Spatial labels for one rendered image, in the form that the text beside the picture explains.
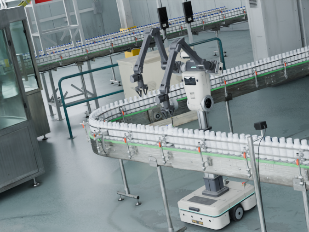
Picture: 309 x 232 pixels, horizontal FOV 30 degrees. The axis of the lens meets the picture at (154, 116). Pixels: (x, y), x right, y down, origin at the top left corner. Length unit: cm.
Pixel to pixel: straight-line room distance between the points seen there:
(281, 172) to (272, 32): 669
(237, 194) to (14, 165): 318
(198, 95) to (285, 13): 575
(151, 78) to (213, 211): 394
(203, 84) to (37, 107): 509
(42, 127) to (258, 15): 432
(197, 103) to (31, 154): 303
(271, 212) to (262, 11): 546
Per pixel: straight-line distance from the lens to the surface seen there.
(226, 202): 557
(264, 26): 1064
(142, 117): 647
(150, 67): 897
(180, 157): 488
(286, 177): 425
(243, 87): 710
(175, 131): 487
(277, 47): 1084
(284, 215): 576
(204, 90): 540
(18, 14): 984
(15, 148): 763
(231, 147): 451
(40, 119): 1005
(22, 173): 773
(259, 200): 382
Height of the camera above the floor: 249
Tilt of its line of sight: 14 degrees down
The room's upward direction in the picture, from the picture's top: 11 degrees counter-clockwise
